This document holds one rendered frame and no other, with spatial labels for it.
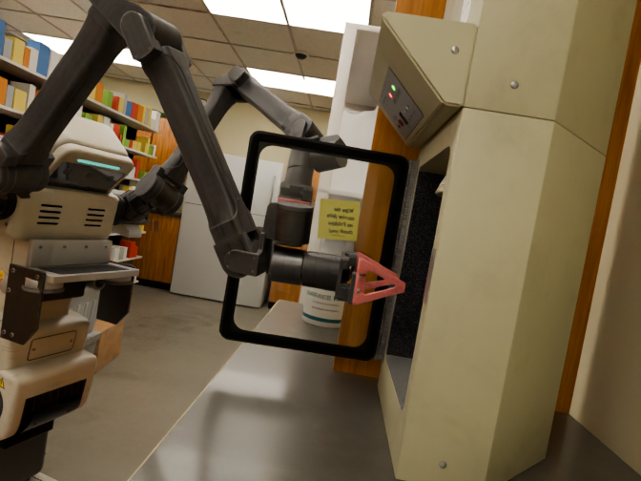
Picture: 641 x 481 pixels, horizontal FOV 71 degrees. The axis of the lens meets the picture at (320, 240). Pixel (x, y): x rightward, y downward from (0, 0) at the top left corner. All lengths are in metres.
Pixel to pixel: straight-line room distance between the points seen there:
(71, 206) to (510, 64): 0.96
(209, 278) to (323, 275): 5.07
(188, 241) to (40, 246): 4.68
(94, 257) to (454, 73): 0.95
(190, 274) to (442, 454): 5.29
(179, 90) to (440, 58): 0.39
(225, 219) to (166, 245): 5.30
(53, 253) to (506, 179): 0.95
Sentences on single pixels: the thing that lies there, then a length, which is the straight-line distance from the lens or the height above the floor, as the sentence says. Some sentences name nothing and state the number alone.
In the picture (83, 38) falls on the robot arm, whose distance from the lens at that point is 0.88.
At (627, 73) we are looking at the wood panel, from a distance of 1.12.
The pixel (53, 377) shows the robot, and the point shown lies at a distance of 1.26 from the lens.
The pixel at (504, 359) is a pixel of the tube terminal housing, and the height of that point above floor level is 1.12.
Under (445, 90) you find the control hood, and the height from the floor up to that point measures 1.43.
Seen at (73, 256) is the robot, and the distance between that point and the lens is 1.21.
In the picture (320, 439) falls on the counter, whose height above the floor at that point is 0.94.
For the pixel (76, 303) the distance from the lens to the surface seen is 2.84.
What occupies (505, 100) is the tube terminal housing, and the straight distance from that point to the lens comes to 0.61.
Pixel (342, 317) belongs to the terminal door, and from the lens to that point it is 0.88.
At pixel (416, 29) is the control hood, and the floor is 1.49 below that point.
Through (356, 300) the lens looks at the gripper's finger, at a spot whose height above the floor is 1.14.
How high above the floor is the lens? 1.25
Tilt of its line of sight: 3 degrees down
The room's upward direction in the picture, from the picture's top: 10 degrees clockwise
